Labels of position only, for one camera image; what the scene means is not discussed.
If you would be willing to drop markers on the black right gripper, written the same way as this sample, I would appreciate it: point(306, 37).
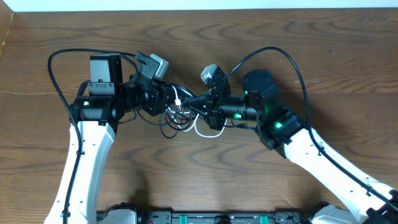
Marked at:
point(214, 104)

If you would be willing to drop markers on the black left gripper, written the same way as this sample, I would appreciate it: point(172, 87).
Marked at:
point(159, 100)

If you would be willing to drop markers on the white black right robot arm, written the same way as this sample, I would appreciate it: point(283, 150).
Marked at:
point(367, 200)

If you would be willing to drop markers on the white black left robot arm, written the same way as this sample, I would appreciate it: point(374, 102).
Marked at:
point(119, 83)

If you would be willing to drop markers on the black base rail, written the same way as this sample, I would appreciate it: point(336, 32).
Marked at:
point(128, 213)

